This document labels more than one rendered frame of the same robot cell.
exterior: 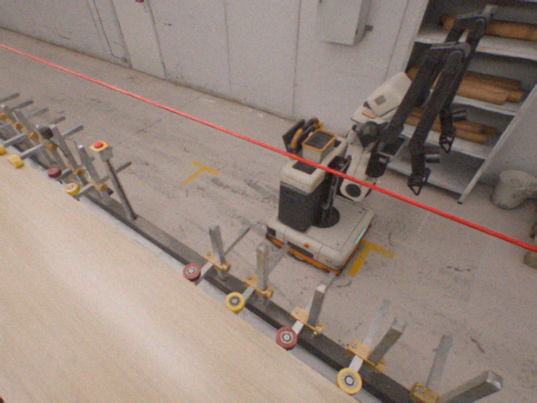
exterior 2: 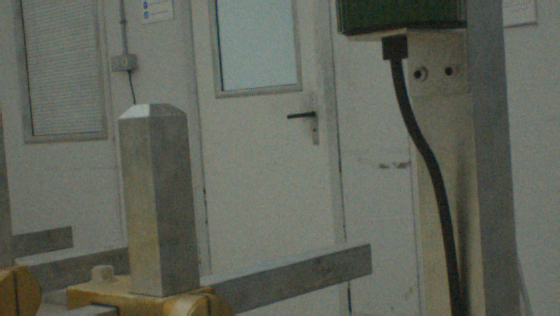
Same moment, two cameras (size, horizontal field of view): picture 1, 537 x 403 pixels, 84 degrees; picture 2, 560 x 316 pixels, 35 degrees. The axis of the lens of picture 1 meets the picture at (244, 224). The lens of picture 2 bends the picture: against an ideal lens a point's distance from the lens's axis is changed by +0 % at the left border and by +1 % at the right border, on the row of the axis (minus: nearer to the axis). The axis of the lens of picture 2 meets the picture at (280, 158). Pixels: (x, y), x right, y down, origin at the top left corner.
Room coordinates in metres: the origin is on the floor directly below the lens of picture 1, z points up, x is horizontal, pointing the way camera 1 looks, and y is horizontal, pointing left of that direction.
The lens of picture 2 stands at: (1.19, 1.15, 1.09)
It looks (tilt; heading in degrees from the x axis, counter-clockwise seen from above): 3 degrees down; 3
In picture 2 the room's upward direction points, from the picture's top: 4 degrees counter-clockwise
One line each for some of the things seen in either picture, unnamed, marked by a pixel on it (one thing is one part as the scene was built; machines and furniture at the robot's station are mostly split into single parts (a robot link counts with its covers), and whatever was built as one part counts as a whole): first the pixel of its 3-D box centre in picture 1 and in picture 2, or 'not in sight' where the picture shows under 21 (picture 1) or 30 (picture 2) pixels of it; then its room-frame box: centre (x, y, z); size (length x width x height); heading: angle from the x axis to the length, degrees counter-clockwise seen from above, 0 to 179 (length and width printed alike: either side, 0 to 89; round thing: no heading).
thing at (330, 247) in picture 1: (319, 224); not in sight; (1.61, -0.62, 0.16); 0.67 x 0.64 x 0.25; 49
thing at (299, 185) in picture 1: (315, 180); not in sight; (1.67, -0.55, 0.59); 0.55 x 0.34 x 0.83; 139
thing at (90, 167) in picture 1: (96, 179); not in sight; (1.49, 0.89, 0.89); 0.04 x 0.04 x 0.48; 50
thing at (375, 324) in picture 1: (366, 342); not in sight; (0.42, -0.45, 0.82); 0.43 x 0.03 x 0.04; 140
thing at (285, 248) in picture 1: (262, 277); not in sight; (0.74, -0.07, 0.83); 0.43 x 0.03 x 0.04; 140
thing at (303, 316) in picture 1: (306, 321); not in sight; (0.53, -0.24, 0.81); 0.14 x 0.06 x 0.05; 50
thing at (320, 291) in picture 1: (314, 316); not in sight; (0.51, -0.25, 0.88); 0.04 x 0.04 x 0.48; 50
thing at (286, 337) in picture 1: (285, 342); not in sight; (0.43, -0.13, 0.85); 0.08 x 0.08 x 0.11
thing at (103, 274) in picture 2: not in sight; (102, 274); (1.86, 1.33, 0.98); 0.02 x 0.02 x 0.01
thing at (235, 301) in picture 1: (235, 306); not in sight; (0.59, 0.06, 0.85); 0.08 x 0.08 x 0.11
